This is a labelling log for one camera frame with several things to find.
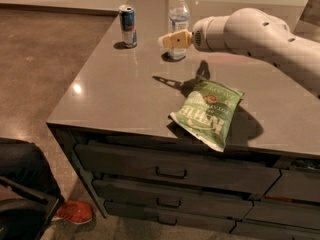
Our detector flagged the black office chair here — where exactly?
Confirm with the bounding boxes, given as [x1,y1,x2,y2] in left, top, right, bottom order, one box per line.
[0,177,62,240]

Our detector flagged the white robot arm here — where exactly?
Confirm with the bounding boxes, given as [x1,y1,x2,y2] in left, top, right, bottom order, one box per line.
[158,8,320,96]

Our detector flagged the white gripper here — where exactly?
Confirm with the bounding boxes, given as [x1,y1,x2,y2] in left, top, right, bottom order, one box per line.
[158,17,214,52]

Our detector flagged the green jalapeno chip bag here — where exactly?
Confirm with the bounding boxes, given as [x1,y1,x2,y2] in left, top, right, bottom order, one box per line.
[170,78,244,152]

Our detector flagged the red sneaker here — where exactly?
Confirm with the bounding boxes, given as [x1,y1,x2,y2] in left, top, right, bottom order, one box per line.
[53,200,93,225]

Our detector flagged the clear plastic water bottle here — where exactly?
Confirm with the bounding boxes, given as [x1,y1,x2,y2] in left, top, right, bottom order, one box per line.
[169,0,190,60]

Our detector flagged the blue silver energy drink can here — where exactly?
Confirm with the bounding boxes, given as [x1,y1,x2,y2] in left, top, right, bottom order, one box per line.
[119,4,137,48]

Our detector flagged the grey drawer cabinet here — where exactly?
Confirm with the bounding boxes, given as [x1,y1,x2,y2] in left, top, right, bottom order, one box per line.
[48,123,320,240]

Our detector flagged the black trouser leg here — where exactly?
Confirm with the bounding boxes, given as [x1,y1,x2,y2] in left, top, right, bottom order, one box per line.
[0,138,64,201]

